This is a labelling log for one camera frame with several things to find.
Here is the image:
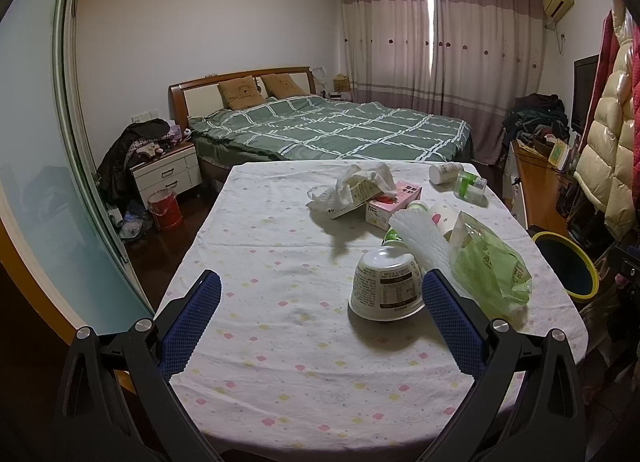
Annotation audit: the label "green plastic snack bag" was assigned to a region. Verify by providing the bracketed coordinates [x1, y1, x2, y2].
[449, 212, 533, 317]

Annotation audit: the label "white foam wrap sheet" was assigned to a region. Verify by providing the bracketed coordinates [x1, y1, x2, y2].
[390, 209, 451, 277]

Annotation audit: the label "white yogurt cup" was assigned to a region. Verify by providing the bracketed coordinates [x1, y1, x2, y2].
[349, 245, 424, 323]

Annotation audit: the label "white paper cup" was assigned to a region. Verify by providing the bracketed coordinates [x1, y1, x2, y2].
[427, 201, 468, 241]

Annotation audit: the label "coconut water bottle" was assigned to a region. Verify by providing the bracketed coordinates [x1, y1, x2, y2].
[381, 201, 428, 245]

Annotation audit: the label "green clear jar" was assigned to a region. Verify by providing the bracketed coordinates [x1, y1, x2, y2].
[454, 171, 487, 205]

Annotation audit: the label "pink strawberry milk carton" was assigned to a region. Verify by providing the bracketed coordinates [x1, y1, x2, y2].
[366, 182, 422, 230]

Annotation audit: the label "white plastic bottle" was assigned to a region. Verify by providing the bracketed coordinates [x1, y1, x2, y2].
[428, 162, 464, 186]

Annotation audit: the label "beige medicine box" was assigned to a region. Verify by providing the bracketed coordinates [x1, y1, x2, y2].
[326, 179, 382, 219]

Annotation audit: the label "yellow rimmed trash bin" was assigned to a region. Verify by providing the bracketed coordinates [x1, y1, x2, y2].
[533, 231, 600, 302]

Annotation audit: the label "red bucket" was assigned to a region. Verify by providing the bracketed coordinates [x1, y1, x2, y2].
[148, 188, 182, 230]

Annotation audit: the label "floral white tablecloth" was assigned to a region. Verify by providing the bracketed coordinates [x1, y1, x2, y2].
[153, 159, 589, 452]

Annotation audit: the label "wooden low cabinet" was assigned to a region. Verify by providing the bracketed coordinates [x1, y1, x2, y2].
[510, 141, 570, 237]

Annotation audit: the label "sliding glass door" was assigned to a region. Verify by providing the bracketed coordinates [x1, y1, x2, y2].
[1, 0, 153, 333]

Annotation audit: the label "white nightstand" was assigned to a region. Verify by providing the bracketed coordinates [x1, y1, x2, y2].
[131, 141, 202, 208]

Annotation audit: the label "cream puffer jacket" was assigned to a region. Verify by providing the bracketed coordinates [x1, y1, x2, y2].
[574, 0, 636, 240]

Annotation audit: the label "dark clothes pile on nightstand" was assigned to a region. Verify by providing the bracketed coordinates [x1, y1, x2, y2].
[96, 118, 183, 209]

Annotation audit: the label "clothes pile by curtain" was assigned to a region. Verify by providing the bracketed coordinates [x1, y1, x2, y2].
[499, 93, 570, 165]

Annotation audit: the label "wooden headboard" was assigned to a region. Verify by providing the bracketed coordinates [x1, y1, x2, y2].
[168, 66, 317, 130]

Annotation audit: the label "left brown pillow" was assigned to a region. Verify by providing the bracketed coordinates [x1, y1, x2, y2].
[218, 76, 266, 110]

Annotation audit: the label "brown pillow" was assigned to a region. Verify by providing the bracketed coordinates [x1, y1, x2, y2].
[218, 76, 266, 110]
[262, 74, 306, 100]

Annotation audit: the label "green plaid bed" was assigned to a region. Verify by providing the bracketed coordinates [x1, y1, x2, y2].
[189, 95, 473, 170]

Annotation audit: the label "black television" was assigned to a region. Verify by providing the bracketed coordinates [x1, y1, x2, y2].
[570, 55, 599, 134]

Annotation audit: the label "right brown pillow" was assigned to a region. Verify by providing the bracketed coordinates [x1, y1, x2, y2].
[262, 74, 306, 100]

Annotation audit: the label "pink striped curtains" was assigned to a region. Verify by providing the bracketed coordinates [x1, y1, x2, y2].
[341, 0, 544, 164]

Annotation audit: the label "wicker basket on bedside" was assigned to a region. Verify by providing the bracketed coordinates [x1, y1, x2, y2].
[333, 74, 350, 93]

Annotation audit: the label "red puffer jacket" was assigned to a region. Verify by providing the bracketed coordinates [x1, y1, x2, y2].
[582, 11, 634, 204]

